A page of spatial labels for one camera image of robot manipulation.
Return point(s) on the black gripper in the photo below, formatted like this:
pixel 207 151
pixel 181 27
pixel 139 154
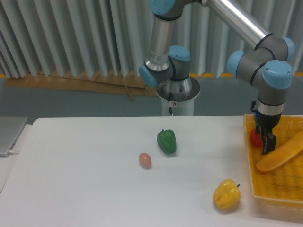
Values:
pixel 266 123

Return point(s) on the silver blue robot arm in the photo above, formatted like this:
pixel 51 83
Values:
pixel 266 68

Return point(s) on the yellow woven basket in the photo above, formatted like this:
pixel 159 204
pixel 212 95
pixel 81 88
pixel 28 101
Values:
pixel 283 185

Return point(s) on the red tomato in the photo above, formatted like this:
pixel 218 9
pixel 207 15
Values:
pixel 255 140

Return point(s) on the orange bread loaf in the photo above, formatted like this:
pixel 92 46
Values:
pixel 282 154

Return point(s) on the yellow bell pepper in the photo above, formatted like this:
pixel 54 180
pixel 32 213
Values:
pixel 226 195

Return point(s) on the green bell pepper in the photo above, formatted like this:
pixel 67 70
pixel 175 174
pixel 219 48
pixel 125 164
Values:
pixel 166 140

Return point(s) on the brown egg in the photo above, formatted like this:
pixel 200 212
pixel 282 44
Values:
pixel 145 160

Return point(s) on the brown cardboard sheet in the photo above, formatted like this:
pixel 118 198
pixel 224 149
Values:
pixel 130 85

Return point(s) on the silver laptop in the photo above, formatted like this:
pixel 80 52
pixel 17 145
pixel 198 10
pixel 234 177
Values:
pixel 10 131

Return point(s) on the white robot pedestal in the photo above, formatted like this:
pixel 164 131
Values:
pixel 177 106

